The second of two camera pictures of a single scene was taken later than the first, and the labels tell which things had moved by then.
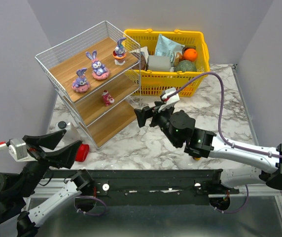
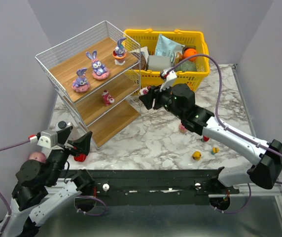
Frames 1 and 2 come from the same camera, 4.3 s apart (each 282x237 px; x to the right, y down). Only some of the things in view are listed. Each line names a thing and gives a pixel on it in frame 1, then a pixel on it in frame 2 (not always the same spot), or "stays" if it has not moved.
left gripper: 39,153 → 65,147
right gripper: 154,117 → 157,98
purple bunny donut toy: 99,71 stays
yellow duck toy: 196,158 stays
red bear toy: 107,98 stays
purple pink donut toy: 81,84 stays
